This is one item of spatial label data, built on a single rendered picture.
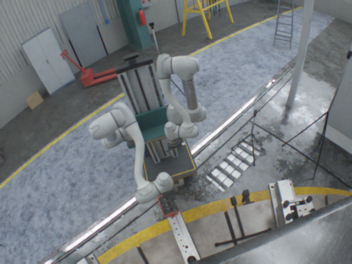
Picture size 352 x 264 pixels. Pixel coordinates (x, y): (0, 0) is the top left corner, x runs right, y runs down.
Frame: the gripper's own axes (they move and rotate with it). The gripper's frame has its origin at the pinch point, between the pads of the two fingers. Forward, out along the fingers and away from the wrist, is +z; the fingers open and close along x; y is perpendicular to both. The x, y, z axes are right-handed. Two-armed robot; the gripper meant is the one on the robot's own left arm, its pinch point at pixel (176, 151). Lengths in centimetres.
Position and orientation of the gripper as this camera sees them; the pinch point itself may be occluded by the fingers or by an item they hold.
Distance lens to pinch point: 189.7
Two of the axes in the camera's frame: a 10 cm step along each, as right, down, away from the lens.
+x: 9.5, -3.0, 0.5
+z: 1.6, 6.6, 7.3
